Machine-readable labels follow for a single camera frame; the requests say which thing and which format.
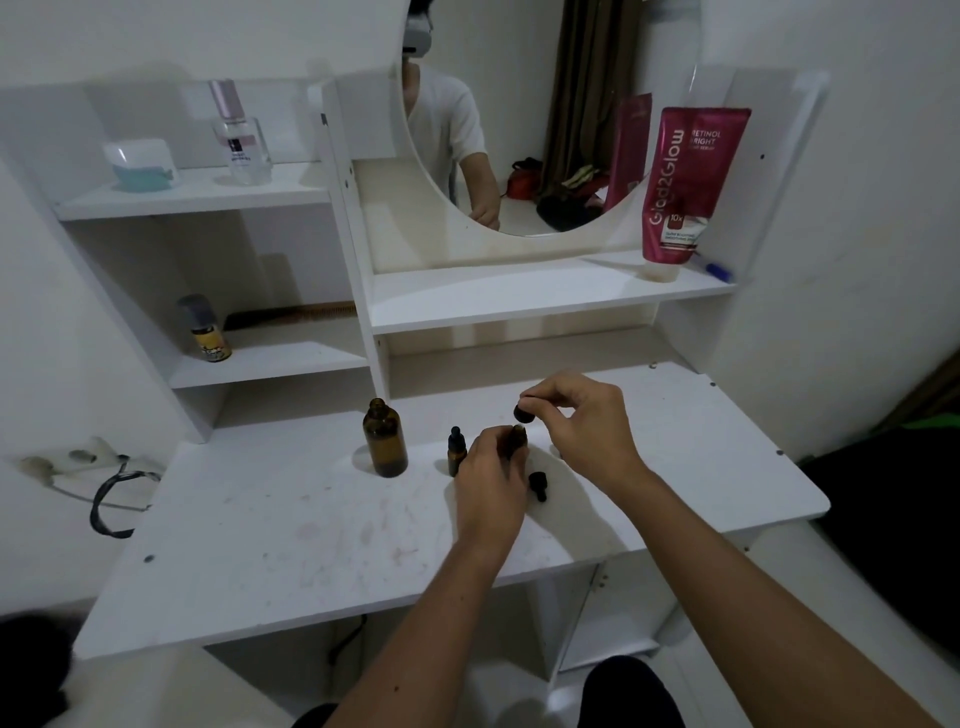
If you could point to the black dropper with glass pipette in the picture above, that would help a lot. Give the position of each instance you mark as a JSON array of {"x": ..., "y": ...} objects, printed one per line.
[{"x": 523, "y": 412}]

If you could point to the white wall socket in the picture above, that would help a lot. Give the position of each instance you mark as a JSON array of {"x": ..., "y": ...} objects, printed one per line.
[{"x": 79, "y": 455}]

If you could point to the small yellow label bottle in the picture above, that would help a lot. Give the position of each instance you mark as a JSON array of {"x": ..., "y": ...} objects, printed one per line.
[{"x": 210, "y": 345}]

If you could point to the red cosmetic tube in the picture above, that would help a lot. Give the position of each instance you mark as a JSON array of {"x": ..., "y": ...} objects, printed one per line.
[{"x": 694, "y": 187}]

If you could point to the black green bag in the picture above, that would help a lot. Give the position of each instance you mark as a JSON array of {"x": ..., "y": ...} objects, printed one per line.
[{"x": 885, "y": 540}]

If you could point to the white and blue cream jar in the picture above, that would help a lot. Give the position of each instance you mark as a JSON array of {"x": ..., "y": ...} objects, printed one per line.
[{"x": 139, "y": 165}]

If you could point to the white vanity desk with shelves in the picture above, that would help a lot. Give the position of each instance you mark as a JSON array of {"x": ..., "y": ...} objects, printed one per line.
[{"x": 270, "y": 360}]

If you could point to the person's right hand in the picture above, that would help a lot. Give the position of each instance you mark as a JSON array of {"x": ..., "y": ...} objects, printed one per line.
[{"x": 596, "y": 435}]

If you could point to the brown comb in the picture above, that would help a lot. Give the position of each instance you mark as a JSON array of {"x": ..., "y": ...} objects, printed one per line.
[{"x": 292, "y": 315}]

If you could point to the small amber glass bottle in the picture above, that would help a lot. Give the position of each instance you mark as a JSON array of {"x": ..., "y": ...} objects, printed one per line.
[
  {"x": 520, "y": 442},
  {"x": 456, "y": 463}
]

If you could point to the blue pen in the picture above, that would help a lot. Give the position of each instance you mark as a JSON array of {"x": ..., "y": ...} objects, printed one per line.
[{"x": 716, "y": 270}]

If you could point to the large amber glass bottle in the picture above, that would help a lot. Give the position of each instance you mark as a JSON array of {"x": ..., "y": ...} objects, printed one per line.
[{"x": 385, "y": 442}]

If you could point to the person's left leg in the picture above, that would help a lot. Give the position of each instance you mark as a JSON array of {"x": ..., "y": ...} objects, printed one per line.
[{"x": 319, "y": 718}]

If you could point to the person's left hand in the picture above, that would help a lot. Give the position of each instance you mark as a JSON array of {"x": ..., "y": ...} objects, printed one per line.
[{"x": 491, "y": 495}]

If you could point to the round mirror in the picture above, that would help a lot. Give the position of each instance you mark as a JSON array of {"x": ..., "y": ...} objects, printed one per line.
[{"x": 510, "y": 75}]

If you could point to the clear perfume bottle pink cap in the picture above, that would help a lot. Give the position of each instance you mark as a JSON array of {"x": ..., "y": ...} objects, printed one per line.
[{"x": 247, "y": 154}]

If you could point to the person's left forearm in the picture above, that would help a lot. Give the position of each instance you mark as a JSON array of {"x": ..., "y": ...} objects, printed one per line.
[{"x": 420, "y": 637}]

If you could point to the person's right leg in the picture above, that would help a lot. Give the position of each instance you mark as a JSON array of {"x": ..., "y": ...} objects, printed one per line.
[{"x": 630, "y": 697}]

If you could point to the person's leg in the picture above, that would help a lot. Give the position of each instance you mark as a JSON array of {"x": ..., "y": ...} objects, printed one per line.
[
  {"x": 630, "y": 697},
  {"x": 319, "y": 718}
]

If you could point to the black cloth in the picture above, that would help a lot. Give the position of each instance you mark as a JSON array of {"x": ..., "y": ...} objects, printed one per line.
[{"x": 30, "y": 675}]

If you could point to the person's right forearm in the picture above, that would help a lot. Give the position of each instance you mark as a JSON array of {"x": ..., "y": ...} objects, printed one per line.
[{"x": 750, "y": 600}]

